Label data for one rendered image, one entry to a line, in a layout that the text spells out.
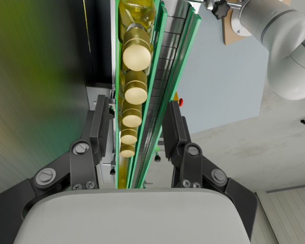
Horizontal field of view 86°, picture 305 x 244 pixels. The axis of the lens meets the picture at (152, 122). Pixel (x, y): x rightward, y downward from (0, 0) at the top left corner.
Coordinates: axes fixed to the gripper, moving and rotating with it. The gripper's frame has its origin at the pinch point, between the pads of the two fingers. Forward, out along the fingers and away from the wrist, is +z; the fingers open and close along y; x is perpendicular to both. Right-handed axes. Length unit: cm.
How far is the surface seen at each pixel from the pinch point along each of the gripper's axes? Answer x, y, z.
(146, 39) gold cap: 1.3, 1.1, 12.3
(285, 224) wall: -528, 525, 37
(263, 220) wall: -558, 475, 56
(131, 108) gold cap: -10.0, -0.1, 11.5
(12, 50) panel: 0.6, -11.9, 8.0
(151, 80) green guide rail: -17.2, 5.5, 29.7
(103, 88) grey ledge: -28.5, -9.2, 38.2
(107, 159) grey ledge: -82, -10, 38
